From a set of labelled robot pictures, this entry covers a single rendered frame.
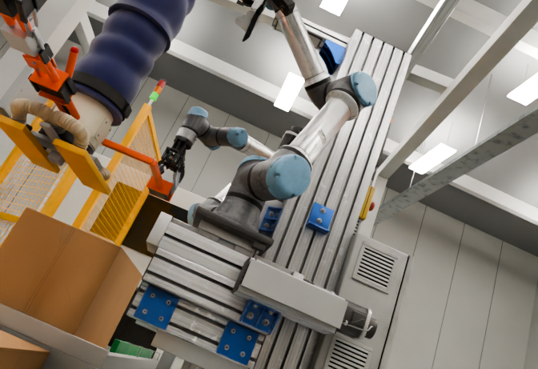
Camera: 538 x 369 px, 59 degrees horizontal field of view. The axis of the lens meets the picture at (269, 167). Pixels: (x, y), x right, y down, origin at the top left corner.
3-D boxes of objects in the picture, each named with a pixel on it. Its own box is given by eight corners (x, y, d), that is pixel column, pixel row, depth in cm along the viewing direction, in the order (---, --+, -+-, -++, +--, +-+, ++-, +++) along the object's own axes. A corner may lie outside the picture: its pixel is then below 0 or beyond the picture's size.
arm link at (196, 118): (214, 117, 191) (201, 103, 186) (202, 139, 187) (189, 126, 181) (199, 117, 196) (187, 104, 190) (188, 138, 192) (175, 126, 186)
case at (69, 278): (23, 322, 221) (69, 244, 237) (102, 356, 219) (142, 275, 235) (-39, 306, 166) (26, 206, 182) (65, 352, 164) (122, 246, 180)
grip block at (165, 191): (148, 194, 182) (154, 182, 184) (169, 202, 182) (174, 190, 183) (146, 186, 174) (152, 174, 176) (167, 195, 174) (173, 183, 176)
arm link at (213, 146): (226, 152, 193) (210, 137, 186) (206, 151, 200) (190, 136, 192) (233, 136, 196) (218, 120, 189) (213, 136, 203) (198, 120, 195)
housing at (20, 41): (10, 47, 112) (21, 33, 113) (36, 58, 111) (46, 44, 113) (-3, 28, 105) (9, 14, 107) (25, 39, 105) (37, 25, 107)
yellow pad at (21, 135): (32, 163, 164) (40, 151, 166) (58, 174, 163) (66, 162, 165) (-11, 117, 132) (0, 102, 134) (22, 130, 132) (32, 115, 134)
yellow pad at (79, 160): (82, 184, 163) (90, 172, 165) (109, 195, 162) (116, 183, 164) (51, 142, 131) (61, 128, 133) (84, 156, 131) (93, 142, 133)
